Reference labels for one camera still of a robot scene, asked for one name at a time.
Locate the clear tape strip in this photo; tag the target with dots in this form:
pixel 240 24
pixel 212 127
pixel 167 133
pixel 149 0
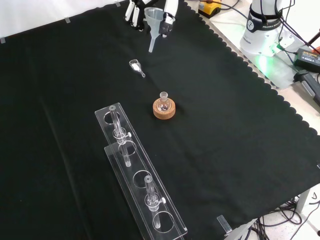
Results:
pixel 117 3
pixel 224 224
pixel 2 40
pixel 67 20

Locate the glass weighing funnel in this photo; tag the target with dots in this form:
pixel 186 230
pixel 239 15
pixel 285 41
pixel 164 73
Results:
pixel 135 66

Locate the clear plastic funnel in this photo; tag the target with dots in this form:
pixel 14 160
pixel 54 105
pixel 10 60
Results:
pixel 153 22

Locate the yellow stop button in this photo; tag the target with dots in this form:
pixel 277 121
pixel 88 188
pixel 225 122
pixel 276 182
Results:
pixel 210 6

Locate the black power adapter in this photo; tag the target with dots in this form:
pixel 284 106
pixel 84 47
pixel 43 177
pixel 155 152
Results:
pixel 307 56

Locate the glass round-bottom flask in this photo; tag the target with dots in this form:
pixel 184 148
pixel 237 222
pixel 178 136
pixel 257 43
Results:
pixel 163 102

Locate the black cloth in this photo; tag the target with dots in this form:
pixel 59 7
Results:
pixel 125 125

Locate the clear acrylic funnel stand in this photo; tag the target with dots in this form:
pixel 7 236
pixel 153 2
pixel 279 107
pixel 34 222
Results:
pixel 140 172

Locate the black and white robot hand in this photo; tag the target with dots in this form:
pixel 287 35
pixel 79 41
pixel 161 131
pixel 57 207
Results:
pixel 135 12

